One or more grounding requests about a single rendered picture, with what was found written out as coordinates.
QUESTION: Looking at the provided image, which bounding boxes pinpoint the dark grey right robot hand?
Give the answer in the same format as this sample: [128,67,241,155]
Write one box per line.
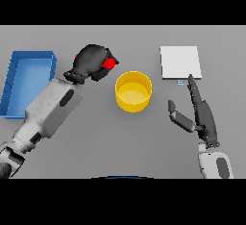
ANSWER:
[167,73,221,149]

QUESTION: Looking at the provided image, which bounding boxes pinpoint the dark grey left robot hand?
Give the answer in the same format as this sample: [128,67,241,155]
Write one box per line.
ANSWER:
[62,43,120,86]

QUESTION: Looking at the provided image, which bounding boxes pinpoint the red beaker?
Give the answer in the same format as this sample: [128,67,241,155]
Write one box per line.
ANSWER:
[74,53,117,71]

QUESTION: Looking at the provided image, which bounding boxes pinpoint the yellow bowl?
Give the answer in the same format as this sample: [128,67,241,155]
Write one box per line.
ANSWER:
[114,70,154,113]

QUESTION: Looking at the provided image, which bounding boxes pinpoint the pale square measuring scale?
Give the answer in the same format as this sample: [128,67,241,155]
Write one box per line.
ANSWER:
[160,45,203,85]

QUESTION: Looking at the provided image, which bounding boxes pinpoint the blue tray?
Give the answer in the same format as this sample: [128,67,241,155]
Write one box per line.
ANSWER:
[0,50,58,120]

